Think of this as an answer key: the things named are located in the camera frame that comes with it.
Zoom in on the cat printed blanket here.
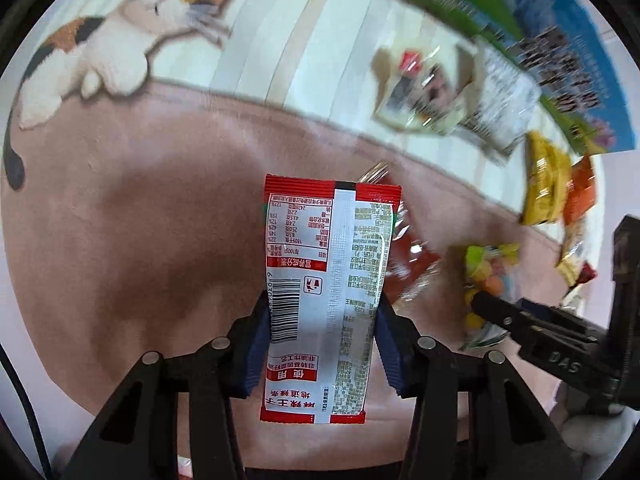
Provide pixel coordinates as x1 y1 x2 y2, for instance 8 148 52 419
0 0 616 480

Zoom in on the colourful candy bag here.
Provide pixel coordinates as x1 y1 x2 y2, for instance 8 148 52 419
457 242 523 353

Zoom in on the orange snack packet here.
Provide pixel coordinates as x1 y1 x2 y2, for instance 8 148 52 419
565 154 598 221

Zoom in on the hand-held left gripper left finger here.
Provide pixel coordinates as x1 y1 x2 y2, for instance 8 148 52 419
60 290 273 480

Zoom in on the cardboard box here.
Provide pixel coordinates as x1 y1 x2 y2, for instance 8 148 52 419
395 0 637 155

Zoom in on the clear packet with dark snacks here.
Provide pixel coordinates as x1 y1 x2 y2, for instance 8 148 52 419
372 45 478 136

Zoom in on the yellow white snack packet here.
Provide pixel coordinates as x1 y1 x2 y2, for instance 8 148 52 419
555 220 598 288

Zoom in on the red clear snack packet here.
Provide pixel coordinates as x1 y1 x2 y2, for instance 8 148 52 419
357 162 443 308

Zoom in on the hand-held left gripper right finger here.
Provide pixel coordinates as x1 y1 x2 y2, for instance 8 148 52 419
374 297 583 480

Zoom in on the white printed snack packet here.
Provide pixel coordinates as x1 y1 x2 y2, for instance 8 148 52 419
462 42 543 166

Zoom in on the black cable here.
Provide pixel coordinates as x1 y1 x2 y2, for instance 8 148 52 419
0 345 51 480

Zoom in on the person's right hand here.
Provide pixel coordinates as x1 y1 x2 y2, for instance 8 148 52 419
559 385 640 467

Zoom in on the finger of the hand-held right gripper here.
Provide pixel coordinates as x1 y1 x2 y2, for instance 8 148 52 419
470 290 552 345

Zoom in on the red white snack packet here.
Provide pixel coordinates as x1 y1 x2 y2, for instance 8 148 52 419
259 174 403 425

